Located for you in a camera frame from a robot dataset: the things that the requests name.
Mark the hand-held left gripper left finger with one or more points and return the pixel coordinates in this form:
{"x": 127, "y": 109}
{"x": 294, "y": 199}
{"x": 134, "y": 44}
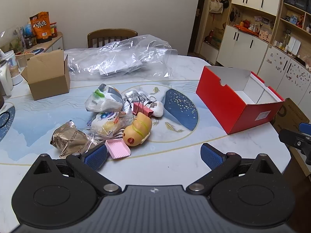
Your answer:
{"x": 94, "y": 156}

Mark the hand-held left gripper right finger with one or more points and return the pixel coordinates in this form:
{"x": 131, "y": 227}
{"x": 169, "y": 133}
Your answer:
{"x": 210, "y": 156}

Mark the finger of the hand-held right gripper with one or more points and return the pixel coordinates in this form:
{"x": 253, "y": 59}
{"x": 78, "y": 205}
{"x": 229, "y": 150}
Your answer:
{"x": 305, "y": 127}
{"x": 291, "y": 138}

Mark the brown snack packet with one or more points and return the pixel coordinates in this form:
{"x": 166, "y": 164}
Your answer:
{"x": 70, "y": 140}

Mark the blueberry bread packet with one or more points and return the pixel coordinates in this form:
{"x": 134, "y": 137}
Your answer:
{"x": 107, "y": 125}

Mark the yellow duck toy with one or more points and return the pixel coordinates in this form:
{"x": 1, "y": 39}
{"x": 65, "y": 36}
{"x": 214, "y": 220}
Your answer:
{"x": 136, "y": 132}

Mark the red cardboard box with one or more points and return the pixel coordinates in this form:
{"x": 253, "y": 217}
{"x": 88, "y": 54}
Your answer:
{"x": 218, "y": 97}

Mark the silver foil packet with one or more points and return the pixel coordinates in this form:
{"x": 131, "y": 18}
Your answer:
{"x": 132, "y": 97}

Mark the white blue patterned desktop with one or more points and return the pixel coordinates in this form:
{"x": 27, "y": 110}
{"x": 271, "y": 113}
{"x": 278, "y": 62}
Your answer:
{"x": 170, "y": 155}

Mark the clear plastic wrapper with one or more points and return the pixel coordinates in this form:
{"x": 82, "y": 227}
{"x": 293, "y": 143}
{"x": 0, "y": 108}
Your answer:
{"x": 93, "y": 139}

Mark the flat brown cardboard box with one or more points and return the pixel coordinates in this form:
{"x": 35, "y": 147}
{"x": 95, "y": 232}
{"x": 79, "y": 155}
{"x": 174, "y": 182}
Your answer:
{"x": 289, "y": 116}

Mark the pink toy dustpan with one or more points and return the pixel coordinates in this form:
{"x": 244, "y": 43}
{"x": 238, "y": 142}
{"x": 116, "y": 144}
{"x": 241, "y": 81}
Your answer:
{"x": 117, "y": 150}

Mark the white green snack bag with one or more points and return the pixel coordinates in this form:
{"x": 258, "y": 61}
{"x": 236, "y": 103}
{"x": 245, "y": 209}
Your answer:
{"x": 107, "y": 102}

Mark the pink binder clip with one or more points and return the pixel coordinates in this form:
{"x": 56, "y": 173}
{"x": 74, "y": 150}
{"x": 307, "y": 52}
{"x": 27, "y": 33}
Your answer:
{"x": 143, "y": 110}

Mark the white cabinet unit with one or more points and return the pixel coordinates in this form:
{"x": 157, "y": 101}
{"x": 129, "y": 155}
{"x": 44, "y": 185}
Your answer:
{"x": 243, "y": 46}

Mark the clear plastic bag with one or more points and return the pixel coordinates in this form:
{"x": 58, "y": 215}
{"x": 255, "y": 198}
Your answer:
{"x": 121, "y": 55}

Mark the white electric kettle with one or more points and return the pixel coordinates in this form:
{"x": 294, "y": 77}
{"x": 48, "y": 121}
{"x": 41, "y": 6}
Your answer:
{"x": 4, "y": 80}

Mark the white patterned mug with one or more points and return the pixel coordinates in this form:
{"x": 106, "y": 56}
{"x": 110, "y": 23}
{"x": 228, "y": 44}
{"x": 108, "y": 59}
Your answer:
{"x": 13, "y": 68}

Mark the white side cabinet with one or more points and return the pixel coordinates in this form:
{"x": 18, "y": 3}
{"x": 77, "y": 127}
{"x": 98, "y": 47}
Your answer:
{"x": 54, "y": 42}

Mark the wooden chair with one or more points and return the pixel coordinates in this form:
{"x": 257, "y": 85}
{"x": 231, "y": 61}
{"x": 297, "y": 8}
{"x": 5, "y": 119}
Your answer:
{"x": 109, "y": 32}

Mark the orange snack bag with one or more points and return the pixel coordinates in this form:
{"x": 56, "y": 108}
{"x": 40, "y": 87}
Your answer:
{"x": 41, "y": 26}

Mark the dark wooden door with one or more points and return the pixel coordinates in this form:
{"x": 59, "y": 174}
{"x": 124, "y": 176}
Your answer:
{"x": 194, "y": 17}

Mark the white tote bag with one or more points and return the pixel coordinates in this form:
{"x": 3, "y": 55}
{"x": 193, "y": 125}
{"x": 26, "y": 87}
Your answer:
{"x": 215, "y": 6}

